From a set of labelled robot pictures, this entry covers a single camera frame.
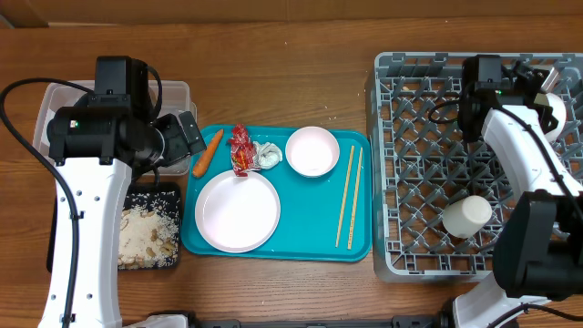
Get teal plastic tray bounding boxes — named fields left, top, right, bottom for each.
left=180, top=125, right=373, bottom=262

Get large white plate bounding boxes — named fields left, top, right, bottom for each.
left=195, top=170, right=281, bottom=253

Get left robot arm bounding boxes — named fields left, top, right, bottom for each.
left=40, top=56, right=207, bottom=327

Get black food waste tray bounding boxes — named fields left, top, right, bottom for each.
left=46, top=181, right=183, bottom=275

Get clear plastic bin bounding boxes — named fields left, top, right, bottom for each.
left=33, top=80, right=197, bottom=176

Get pale green bowl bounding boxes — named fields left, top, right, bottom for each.
left=535, top=93, right=567, bottom=143

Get left wooden chopstick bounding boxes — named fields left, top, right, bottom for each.
left=335, top=146, right=354, bottom=248

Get pink white bowl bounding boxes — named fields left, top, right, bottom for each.
left=285, top=127, right=340, bottom=178

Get rice and peanut scraps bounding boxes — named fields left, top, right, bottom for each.
left=117, top=190, right=181, bottom=270

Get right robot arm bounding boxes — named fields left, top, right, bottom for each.
left=450, top=55, right=582, bottom=327

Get grey dishwasher rack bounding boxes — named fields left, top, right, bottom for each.
left=365, top=51, right=583, bottom=284

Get orange carrot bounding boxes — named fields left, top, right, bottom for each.
left=192, top=129, right=224, bottom=178

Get red snack wrapper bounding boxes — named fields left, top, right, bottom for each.
left=228, top=124, right=260, bottom=177

